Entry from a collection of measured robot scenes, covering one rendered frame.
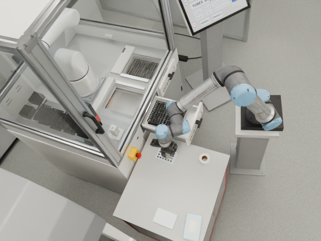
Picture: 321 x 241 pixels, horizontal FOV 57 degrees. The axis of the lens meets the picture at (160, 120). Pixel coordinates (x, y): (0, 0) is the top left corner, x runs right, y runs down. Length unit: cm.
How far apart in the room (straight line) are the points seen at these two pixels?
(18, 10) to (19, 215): 72
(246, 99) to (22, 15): 103
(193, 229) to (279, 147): 139
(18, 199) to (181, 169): 115
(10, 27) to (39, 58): 16
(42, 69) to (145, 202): 114
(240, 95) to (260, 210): 141
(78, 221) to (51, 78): 53
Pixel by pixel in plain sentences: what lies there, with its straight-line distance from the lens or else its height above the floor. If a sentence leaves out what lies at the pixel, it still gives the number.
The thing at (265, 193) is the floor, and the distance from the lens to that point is 273.
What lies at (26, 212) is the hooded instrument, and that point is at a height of 171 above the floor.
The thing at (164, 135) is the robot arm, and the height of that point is 119.
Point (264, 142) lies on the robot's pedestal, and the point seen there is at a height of 57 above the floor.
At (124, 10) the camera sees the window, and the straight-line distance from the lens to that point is 156.
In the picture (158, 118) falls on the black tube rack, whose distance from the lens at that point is 200.
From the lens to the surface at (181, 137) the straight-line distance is 193.
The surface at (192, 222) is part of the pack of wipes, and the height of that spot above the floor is 81.
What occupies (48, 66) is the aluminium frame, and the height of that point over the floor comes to 186.
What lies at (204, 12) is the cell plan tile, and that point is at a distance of 238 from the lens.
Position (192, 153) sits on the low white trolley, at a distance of 200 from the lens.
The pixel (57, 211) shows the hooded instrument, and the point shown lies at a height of 165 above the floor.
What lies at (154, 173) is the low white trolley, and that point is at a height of 76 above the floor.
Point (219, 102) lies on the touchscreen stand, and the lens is 306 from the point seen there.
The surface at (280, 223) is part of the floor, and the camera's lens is 269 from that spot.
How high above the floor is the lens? 259
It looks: 59 degrees down
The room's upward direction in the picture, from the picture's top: 19 degrees counter-clockwise
